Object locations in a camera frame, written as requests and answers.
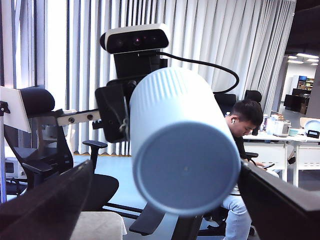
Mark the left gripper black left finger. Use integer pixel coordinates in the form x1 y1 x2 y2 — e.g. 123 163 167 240
0 159 94 240

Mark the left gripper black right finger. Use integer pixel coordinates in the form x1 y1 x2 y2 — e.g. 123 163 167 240
237 161 320 240

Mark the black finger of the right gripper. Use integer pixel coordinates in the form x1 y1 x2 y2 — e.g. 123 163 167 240
94 80 138 144

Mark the blue ribbed plastic cup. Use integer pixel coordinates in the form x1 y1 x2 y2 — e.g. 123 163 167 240
129 66 242 216

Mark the beige cushioned seat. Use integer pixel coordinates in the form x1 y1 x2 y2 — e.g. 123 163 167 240
70 211 128 240

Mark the white office desk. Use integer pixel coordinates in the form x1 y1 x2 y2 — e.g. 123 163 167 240
242 132 288 181
291 136 320 187

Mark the black office chair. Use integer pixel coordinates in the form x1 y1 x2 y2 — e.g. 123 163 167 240
244 89 263 104
3 86 120 212
214 92 238 111

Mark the white toaster appliance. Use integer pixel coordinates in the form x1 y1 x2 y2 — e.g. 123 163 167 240
272 119 292 138

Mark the white tilted panel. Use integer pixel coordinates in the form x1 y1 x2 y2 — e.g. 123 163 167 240
0 86 32 133

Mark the person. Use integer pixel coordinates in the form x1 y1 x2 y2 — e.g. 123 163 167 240
219 99 296 240

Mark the pale grey camera box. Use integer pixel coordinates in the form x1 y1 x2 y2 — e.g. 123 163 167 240
99 23 171 55

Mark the black camera cable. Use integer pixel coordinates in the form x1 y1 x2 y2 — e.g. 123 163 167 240
158 51 240 94

